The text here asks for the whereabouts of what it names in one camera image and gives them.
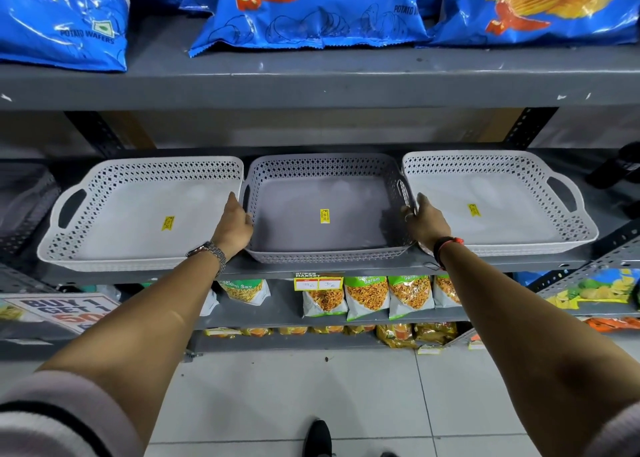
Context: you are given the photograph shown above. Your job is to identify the person's right forearm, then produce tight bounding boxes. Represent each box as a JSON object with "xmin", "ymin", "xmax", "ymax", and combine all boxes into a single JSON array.
[{"xmin": 439, "ymin": 241, "xmax": 640, "ymax": 457}]

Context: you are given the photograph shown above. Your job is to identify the orange packets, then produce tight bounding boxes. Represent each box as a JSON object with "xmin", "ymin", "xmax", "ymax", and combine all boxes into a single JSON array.
[{"xmin": 585, "ymin": 316, "xmax": 640, "ymax": 334}]

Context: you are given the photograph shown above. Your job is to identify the person's left forearm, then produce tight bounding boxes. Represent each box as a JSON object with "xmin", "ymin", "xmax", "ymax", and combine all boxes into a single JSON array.
[{"xmin": 37, "ymin": 251, "xmax": 223, "ymax": 448}]

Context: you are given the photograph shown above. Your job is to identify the row of green white packets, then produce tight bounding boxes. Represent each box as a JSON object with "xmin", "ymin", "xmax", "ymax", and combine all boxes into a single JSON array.
[{"xmin": 199, "ymin": 274, "xmax": 463, "ymax": 322}]

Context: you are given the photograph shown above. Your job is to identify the white perforated tray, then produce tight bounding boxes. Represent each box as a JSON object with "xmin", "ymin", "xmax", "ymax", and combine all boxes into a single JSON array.
[
  {"xmin": 36, "ymin": 155, "xmax": 246, "ymax": 273},
  {"xmin": 401, "ymin": 149, "xmax": 600, "ymax": 258}
]

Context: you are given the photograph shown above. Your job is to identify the white red promo sign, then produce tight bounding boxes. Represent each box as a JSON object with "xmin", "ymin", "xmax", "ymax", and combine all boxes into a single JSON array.
[{"xmin": 2, "ymin": 293, "xmax": 121, "ymax": 335}]

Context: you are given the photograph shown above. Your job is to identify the black red wristband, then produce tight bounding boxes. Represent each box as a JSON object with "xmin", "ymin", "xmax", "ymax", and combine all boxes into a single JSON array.
[{"xmin": 432, "ymin": 235, "xmax": 466, "ymax": 272}]

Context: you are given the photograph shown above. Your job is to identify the grey metal shelf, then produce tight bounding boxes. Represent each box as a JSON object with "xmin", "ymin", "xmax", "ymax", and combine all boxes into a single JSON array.
[{"xmin": 0, "ymin": 9, "xmax": 640, "ymax": 360}]

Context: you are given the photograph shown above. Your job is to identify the row of yellow packets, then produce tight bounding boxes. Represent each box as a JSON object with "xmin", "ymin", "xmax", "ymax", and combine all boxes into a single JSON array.
[{"xmin": 203, "ymin": 321, "xmax": 459, "ymax": 348}]

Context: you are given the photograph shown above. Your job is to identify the silver metal wristwatch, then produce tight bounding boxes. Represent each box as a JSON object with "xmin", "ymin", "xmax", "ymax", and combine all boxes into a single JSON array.
[{"xmin": 185, "ymin": 240, "xmax": 229, "ymax": 278}]

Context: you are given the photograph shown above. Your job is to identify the white black-striped left sleeve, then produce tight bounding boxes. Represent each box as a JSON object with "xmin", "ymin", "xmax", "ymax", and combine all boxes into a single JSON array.
[{"xmin": 0, "ymin": 370, "xmax": 146, "ymax": 457}]

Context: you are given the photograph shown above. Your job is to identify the small yellow price tag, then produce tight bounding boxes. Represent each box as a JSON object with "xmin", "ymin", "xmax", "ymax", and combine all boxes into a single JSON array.
[{"xmin": 293, "ymin": 272, "xmax": 345, "ymax": 292}]

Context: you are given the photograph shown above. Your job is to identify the person's right hand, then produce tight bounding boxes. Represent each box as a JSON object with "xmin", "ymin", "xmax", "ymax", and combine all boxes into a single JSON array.
[{"xmin": 402, "ymin": 193, "xmax": 453, "ymax": 252}]

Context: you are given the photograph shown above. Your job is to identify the yellow green chip bag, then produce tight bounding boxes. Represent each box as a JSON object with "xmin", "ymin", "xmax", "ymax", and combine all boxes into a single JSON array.
[{"xmin": 545, "ymin": 268, "xmax": 640, "ymax": 311}]

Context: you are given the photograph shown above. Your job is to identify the person's left hand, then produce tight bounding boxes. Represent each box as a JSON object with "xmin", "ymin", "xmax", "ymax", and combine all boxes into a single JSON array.
[{"xmin": 211, "ymin": 191, "xmax": 255, "ymax": 262}]

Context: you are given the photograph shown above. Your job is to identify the grey perforated tray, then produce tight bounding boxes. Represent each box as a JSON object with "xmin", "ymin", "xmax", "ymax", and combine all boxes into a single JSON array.
[{"xmin": 241, "ymin": 153, "xmax": 419, "ymax": 265}]

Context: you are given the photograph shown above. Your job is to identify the white right sleeve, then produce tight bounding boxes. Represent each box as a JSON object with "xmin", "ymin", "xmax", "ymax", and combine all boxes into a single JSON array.
[{"xmin": 582, "ymin": 400, "xmax": 640, "ymax": 457}]

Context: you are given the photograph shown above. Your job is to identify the black shoe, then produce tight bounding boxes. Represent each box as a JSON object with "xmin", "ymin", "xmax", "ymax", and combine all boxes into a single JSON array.
[{"xmin": 302, "ymin": 419, "xmax": 335, "ymax": 457}]

